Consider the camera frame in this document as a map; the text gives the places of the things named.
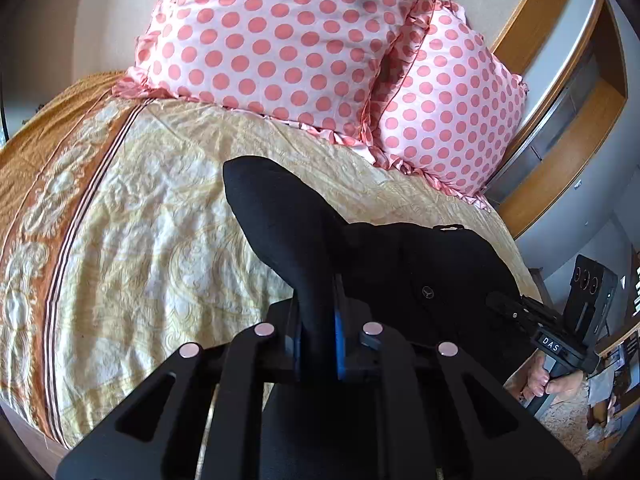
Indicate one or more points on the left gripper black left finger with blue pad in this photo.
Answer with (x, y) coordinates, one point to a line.
(199, 414)

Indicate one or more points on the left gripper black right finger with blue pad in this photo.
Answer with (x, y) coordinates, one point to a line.
(415, 412)

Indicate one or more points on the black pants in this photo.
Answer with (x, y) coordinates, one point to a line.
(430, 284)

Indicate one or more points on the person's right hand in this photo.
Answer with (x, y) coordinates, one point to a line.
(539, 382)

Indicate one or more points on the black box with round holes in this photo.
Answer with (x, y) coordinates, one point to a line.
(592, 288)

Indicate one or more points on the cream and gold bedspread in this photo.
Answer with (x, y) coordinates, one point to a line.
(118, 245)

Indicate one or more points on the large pink polka-dot pillow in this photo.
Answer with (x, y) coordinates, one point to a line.
(314, 62)

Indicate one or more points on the wooden door frame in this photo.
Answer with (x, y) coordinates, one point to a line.
(548, 39)

